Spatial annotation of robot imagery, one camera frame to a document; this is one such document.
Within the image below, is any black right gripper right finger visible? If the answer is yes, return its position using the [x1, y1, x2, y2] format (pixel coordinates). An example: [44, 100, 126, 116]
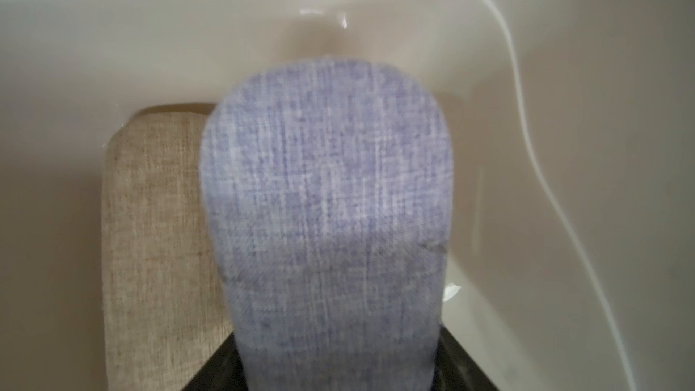
[431, 325, 499, 391]

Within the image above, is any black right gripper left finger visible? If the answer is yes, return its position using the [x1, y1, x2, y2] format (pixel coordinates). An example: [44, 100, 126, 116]
[182, 334, 247, 391]

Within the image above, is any tan fabric glasses case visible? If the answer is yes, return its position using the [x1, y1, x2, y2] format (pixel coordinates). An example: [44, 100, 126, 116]
[101, 112, 232, 390]

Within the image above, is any cream plastic storage box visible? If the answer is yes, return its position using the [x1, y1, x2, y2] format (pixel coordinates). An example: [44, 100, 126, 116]
[1, 0, 694, 390]

